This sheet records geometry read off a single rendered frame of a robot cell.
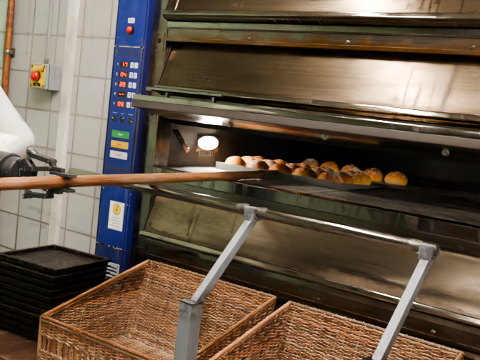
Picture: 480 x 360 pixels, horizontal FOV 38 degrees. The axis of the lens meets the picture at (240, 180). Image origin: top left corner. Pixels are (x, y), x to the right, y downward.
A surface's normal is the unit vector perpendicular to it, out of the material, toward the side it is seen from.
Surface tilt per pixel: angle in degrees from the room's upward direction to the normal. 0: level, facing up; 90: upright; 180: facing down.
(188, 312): 90
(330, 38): 90
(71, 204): 90
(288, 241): 70
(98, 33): 90
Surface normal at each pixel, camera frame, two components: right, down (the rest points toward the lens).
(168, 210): -0.51, -0.32
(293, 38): -0.58, 0.01
